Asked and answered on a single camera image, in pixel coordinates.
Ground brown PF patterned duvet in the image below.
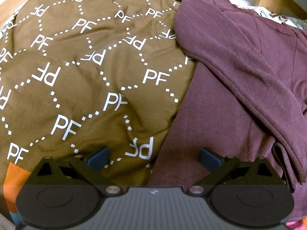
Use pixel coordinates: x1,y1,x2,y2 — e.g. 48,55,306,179
0,0,200,225

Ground maroon long sleeve shirt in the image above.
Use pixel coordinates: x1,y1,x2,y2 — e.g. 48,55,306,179
148,0,306,221

